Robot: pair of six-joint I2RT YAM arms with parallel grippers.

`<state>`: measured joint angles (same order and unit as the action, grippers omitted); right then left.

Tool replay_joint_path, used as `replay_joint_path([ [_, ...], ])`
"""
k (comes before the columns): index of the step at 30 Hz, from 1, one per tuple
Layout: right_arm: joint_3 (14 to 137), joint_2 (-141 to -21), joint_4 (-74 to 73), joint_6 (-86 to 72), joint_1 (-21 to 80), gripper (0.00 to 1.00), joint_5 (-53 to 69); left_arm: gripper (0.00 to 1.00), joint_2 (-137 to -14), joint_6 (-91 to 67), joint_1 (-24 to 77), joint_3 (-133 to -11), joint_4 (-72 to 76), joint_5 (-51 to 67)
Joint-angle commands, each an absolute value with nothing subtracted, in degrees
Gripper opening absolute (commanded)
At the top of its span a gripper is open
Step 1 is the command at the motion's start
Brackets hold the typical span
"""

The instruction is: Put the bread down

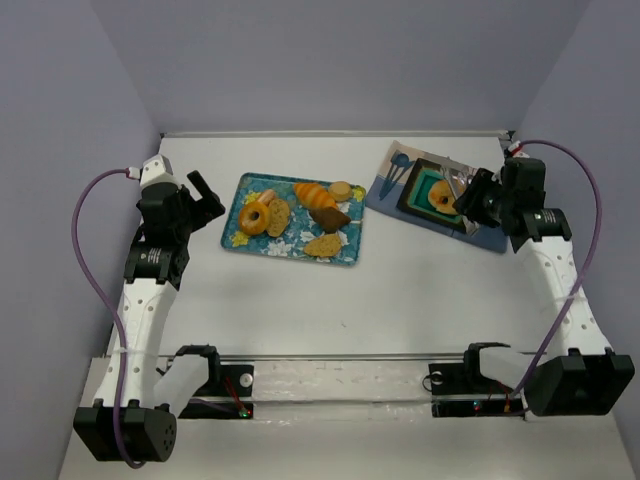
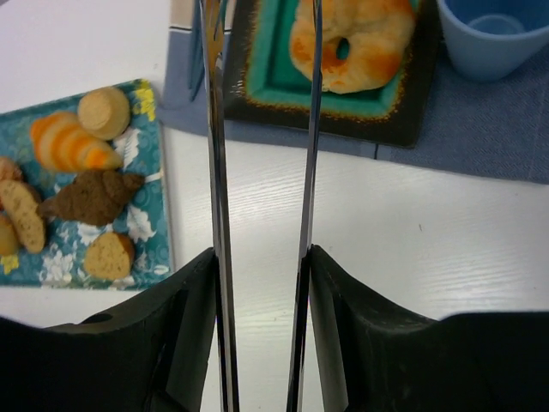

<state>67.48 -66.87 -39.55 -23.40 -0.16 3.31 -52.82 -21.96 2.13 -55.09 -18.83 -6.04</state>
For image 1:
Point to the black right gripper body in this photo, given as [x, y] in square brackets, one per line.
[482, 195]

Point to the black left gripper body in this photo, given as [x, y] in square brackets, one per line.
[195, 203]

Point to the metal serving tongs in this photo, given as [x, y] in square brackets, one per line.
[458, 179]

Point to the orange twisted ring bread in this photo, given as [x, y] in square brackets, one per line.
[441, 198]

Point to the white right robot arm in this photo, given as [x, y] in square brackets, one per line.
[575, 371]

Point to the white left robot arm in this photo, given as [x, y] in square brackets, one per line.
[133, 415]

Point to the brown bread slice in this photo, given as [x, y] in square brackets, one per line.
[279, 213]

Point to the dark brown chocolate bread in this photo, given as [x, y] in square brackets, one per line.
[329, 219]

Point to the tan bread slice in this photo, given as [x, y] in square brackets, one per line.
[325, 246]

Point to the green square plate dark rim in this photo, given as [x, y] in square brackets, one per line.
[413, 198]

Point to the small pale round roll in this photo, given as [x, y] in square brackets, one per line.
[267, 196]

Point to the blue cloth placemat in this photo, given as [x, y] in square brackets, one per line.
[487, 238]

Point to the blue plastic fork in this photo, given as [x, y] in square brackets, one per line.
[387, 183]

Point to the orange striped croissant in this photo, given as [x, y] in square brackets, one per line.
[313, 196]

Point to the small round tan bun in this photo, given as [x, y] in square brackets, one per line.
[340, 191]

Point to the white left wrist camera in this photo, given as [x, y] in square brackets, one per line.
[156, 170]

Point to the glazed ring donut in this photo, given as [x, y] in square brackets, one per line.
[254, 218]

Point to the metal rail bar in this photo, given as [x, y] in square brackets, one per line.
[343, 357]

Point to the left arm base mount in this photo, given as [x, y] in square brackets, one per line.
[227, 392]

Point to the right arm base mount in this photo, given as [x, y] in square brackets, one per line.
[458, 390]

